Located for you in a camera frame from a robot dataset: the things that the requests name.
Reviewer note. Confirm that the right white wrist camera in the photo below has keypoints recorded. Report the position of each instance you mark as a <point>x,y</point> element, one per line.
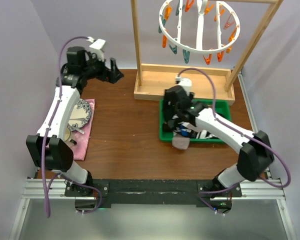
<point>184,82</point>

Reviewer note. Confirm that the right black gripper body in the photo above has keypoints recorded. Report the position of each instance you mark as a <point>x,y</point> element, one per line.
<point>171,109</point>

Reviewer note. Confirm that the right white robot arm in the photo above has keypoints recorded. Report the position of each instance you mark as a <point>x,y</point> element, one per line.
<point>253,148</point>

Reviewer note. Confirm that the white black striped sock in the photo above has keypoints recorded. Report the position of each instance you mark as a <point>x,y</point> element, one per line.
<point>204,134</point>

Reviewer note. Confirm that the white round clip hanger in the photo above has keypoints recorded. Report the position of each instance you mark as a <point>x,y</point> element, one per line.
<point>224,17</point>

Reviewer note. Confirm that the wooden hanger rack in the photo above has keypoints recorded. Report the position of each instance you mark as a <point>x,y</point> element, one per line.
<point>152,79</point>

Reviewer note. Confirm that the pink cloth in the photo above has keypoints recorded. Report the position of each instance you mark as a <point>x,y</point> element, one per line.
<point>80,149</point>

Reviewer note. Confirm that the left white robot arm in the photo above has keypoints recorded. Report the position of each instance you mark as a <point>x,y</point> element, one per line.
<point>48,148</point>

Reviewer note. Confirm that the metal spoon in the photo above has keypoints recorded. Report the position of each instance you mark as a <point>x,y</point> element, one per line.
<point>76,129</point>

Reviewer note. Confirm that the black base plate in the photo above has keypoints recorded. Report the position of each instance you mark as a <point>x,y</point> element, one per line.
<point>162,192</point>

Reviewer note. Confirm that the green plastic bin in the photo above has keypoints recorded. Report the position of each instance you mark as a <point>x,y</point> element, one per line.
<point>222,108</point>

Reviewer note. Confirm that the grey sock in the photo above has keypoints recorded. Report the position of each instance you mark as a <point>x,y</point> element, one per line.
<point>179,142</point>

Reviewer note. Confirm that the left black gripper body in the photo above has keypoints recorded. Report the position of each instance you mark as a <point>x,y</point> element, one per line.
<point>96,68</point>

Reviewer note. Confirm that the blue patterned plate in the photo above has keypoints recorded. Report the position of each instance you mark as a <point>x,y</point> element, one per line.
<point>81,114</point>

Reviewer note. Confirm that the black blue sports sock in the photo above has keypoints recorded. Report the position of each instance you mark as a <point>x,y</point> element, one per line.
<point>176,126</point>

